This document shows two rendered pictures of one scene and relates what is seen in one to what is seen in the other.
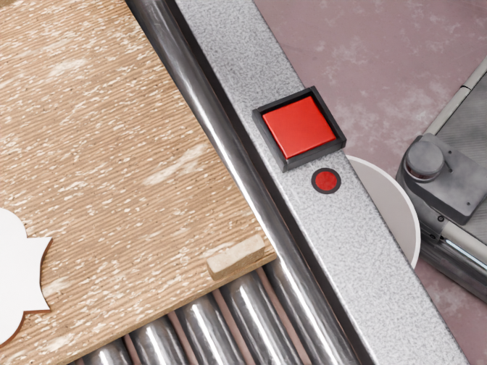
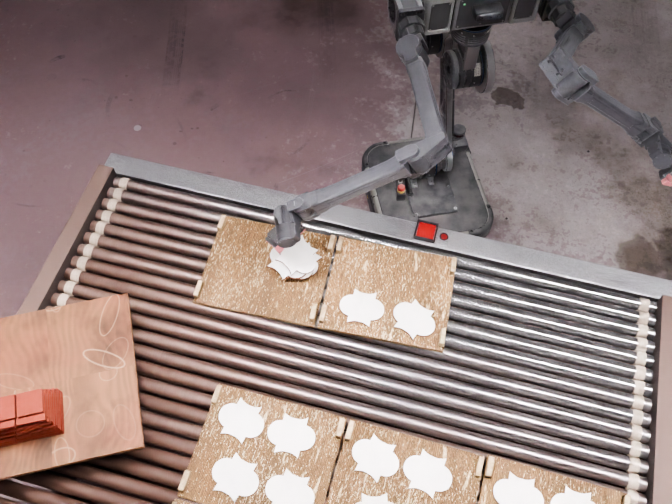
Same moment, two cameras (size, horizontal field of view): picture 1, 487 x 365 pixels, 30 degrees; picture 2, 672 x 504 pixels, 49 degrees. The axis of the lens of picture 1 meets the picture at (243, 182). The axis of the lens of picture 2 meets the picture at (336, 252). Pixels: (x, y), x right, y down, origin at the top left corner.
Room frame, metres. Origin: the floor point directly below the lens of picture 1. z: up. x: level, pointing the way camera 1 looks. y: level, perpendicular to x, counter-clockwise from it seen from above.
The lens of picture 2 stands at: (-0.18, 1.18, 3.09)
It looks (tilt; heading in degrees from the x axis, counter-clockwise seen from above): 59 degrees down; 312
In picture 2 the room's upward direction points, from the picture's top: 1 degrees clockwise
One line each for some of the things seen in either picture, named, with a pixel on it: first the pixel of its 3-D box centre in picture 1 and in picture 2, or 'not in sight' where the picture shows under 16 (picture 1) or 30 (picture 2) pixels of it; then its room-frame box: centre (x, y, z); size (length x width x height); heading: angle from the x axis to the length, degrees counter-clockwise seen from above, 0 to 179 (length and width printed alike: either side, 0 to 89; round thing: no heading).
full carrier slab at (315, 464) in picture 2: not in sight; (264, 454); (0.36, 0.88, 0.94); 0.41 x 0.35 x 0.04; 27
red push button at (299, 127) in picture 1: (298, 129); (426, 231); (0.50, -0.06, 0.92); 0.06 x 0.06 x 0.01; 27
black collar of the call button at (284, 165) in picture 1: (298, 128); (426, 231); (0.50, -0.06, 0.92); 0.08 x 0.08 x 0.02; 27
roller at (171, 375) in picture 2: not in sight; (321, 415); (0.32, 0.67, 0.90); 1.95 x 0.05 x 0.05; 27
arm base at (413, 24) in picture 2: not in sight; (412, 31); (0.84, -0.32, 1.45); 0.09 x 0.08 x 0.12; 53
